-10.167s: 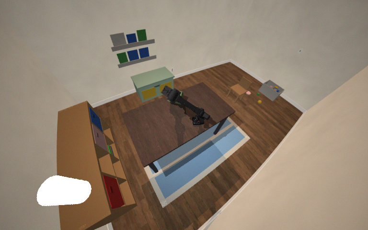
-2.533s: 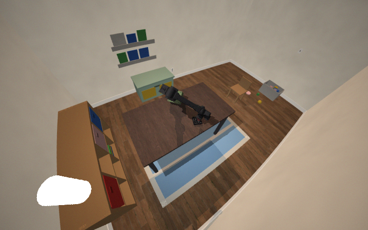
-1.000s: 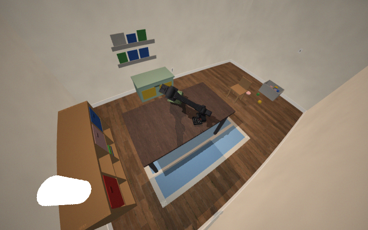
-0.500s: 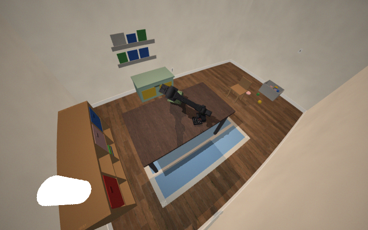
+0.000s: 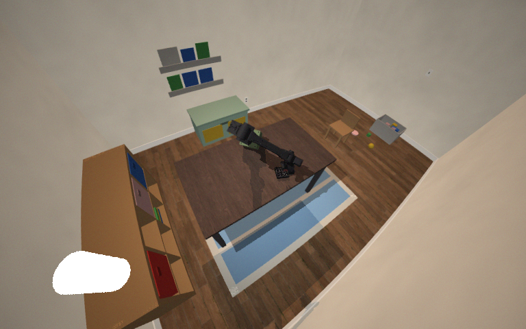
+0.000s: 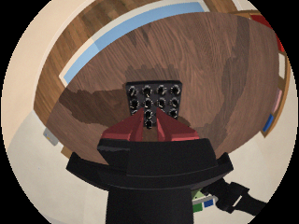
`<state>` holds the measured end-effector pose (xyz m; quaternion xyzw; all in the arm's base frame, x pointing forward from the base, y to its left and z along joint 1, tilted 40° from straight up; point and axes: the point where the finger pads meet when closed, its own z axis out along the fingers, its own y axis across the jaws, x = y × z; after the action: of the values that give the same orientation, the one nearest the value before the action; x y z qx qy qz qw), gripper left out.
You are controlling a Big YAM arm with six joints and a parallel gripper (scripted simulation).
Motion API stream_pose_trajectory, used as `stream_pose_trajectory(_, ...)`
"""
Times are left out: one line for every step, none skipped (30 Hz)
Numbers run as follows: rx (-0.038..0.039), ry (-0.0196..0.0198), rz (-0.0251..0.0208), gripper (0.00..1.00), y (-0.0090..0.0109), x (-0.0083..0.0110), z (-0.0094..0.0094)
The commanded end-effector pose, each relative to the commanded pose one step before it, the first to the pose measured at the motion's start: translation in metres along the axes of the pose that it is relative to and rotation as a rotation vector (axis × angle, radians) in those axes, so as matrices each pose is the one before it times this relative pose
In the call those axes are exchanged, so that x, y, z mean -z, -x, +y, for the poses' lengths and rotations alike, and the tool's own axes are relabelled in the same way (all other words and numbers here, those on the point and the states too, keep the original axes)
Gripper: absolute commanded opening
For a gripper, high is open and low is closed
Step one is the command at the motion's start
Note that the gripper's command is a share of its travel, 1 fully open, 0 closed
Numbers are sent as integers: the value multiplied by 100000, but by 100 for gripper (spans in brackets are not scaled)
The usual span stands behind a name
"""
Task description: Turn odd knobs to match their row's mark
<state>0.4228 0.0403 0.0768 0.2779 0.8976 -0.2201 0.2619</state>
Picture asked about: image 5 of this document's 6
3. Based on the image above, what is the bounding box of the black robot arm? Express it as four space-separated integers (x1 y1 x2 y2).
227 120 303 175

